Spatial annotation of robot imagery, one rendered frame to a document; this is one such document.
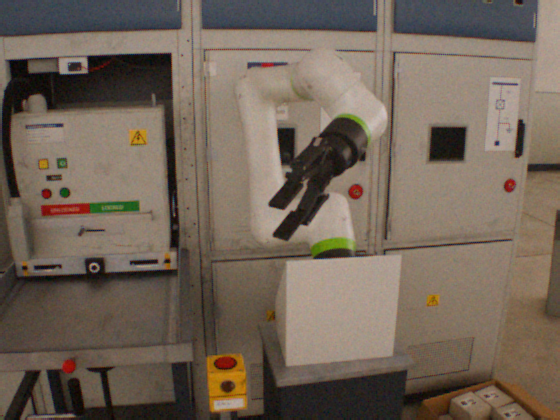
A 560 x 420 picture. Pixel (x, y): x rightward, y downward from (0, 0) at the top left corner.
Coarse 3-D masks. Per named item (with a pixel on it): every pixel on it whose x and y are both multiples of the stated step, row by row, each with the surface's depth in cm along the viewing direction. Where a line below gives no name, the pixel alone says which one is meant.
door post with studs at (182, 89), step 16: (176, 64) 169; (176, 80) 171; (176, 96) 172; (192, 96) 173; (176, 112) 174; (192, 112) 175; (176, 128) 174; (192, 128) 176; (176, 144) 177; (192, 144) 178; (176, 160) 178; (192, 160) 179; (192, 176) 181; (192, 192) 182; (192, 208) 184; (192, 224) 185; (192, 240) 187; (192, 256) 189; (192, 272) 190; (192, 288) 192; (192, 304) 194; (208, 416) 210
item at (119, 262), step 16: (64, 256) 158; (80, 256) 159; (96, 256) 159; (112, 256) 160; (128, 256) 161; (144, 256) 162; (176, 256) 164; (48, 272) 158; (64, 272) 159; (80, 272) 159
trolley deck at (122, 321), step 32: (32, 288) 152; (64, 288) 153; (96, 288) 154; (128, 288) 154; (160, 288) 155; (0, 320) 131; (32, 320) 132; (64, 320) 133; (96, 320) 133; (128, 320) 134; (160, 320) 134; (192, 320) 140; (0, 352) 115; (32, 352) 117; (64, 352) 118; (96, 352) 120; (128, 352) 121; (160, 352) 123; (192, 352) 124
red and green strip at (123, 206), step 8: (48, 208) 153; (56, 208) 154; (64, 208) 154; (72, 208) 155; (80, 208) 155; (88, 208) 156; (96, 208) 156; (104, 208) 157; (112, 208) 157; (120, 208) 158; (128, 208) 158; (136, 208) 158
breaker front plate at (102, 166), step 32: (64, 128) 148; (96, 128) 150; (128, 128) 151; (32, 160) 148; (96, 160) 152; (128, 160) 154; (160, 160) 156; (32, 192) 151; (96, 192) 155; (128, 192) 157; (160, 192) 159; (128, 224) 159; (160, 224) 161
